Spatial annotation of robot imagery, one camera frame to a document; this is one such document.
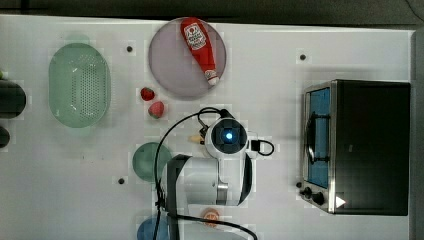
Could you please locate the blue cup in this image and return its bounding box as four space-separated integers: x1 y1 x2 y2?
137 216 169 240

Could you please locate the black cylinder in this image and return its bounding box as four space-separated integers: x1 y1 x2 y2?
0 80 26 119

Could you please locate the dark red strawberry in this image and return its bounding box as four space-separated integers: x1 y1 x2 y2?
140 87 155 101

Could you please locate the green mug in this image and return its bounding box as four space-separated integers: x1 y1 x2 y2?
132 142 172 183

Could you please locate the silver black toaster oven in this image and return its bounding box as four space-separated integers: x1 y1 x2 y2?
297 79 411 216

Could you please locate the grey round plate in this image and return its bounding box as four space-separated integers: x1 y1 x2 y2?
148 18 227 99

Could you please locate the red ketchup bottle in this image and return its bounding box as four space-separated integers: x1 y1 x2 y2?
180 17 219 86

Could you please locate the orange slice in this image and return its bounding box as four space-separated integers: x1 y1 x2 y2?
201 208 220 228

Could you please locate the light red strawberry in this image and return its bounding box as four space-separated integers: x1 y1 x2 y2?
148 101 165 119

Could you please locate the green oval colander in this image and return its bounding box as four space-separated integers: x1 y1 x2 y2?
49 43 111 128

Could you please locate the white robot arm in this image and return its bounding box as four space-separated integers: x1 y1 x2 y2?
160 117 253 240

